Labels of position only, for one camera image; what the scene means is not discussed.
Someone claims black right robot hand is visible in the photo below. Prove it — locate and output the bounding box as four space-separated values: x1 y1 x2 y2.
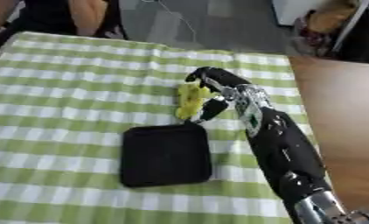
184 66 254 123

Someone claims yellow soft toy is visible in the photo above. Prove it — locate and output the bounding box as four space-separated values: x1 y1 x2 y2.
173 80 220 121

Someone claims black box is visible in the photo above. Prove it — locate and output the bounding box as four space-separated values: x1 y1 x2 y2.
118 122 214 188

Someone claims white cabinet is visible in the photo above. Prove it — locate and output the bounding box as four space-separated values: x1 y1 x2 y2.
270 0 331 27

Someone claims brown bag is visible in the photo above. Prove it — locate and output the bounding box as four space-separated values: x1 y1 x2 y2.
295 0 366 57

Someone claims person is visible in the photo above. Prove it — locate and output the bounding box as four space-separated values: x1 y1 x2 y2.
0 0 129 54

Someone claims white cable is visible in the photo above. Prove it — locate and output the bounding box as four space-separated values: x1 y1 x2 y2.
140 0 200 44

